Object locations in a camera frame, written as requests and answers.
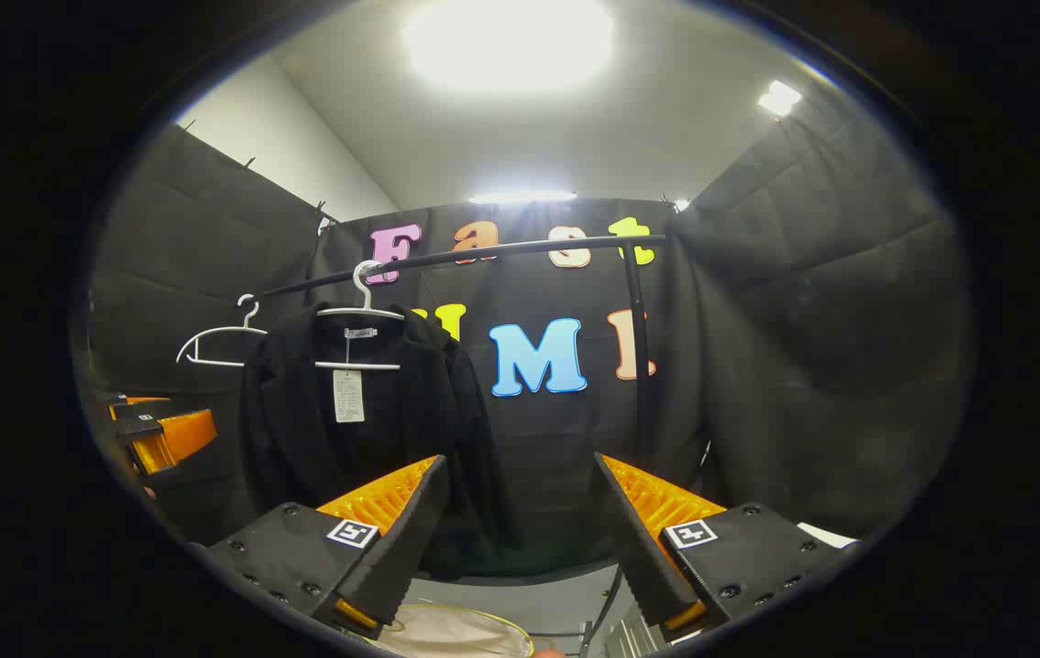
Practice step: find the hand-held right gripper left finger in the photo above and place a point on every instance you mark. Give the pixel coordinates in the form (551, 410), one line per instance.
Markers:
(410, 539)

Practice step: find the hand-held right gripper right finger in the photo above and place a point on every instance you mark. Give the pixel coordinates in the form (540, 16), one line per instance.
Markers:
(639, 557)

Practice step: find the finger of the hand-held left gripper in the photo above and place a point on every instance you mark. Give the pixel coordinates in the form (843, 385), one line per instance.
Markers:
(177, 439)
(132, 406)

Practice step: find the beige laundry hamper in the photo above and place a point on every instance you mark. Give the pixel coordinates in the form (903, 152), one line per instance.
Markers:
(456, 635)

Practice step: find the black knit garment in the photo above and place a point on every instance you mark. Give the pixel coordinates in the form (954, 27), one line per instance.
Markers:
(301, 439)

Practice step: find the white plastic clothes hanger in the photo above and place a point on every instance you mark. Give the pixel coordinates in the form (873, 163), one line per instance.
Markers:
(363, 291)
(209, 333)

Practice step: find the black metal clothes rack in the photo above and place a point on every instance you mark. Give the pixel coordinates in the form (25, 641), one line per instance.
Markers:
(639, 366)

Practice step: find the ceiling strip light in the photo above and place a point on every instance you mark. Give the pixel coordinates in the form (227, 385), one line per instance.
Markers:
(522, 196)

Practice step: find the small ceiling light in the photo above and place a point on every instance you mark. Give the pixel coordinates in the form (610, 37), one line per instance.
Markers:
(779, 98)

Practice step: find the large round ceiling light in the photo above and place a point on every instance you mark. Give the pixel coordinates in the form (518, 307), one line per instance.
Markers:
(509, 41)

